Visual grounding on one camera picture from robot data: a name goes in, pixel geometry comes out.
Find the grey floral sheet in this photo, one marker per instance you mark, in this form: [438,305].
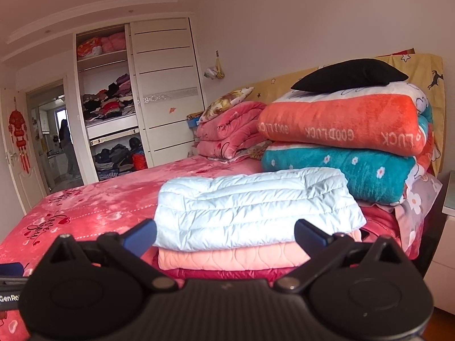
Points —
[419,199]

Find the red knot door ornament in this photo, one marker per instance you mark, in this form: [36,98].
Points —
[18,131]

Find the blue shoe box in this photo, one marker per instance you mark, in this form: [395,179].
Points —
[193,122]

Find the floral pillow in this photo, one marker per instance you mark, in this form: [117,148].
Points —
[227,103]

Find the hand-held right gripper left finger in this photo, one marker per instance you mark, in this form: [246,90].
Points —
[140,236]

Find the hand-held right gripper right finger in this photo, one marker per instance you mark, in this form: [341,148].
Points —
[311,236]

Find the folded pink quilt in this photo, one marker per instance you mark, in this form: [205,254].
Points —
[231,135]

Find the dark red quilted garment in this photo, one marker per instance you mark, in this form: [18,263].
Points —
[380,220]

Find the orange bedding bundle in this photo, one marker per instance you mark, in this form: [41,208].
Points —
[89,48]

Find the white wardrobe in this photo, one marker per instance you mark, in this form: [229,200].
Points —
[167,78]

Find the orange wardrobe sticker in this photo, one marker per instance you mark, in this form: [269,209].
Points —
[172,109]

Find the orange bolster pillow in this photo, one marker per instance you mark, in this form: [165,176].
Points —
[337,120]

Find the pink folded shelf blanket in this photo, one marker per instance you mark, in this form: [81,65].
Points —
[113,42]

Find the light blue down jacket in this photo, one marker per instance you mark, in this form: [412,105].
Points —
[248,206]

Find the white nightstand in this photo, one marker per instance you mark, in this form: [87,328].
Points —
[440,273]

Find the white room door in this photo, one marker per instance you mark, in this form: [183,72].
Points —
[32,184]

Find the white kitchen cabinet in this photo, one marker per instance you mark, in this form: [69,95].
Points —
[58,170]

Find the light pink quilted garment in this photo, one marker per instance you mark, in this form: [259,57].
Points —
[231,255]

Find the teal pillow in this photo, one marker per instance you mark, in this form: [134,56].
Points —
[337,170]

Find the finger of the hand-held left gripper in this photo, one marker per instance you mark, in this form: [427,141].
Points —
[10,269]

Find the pile of dark folded clothes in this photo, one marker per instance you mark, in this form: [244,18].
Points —
[117,160]

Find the pile of colourful folded clothes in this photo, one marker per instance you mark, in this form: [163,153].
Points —
[110,103]

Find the pink heart-print bedspread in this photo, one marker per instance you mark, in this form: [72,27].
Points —
[124,191]

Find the black pillow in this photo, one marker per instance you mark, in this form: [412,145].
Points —
[348,73]

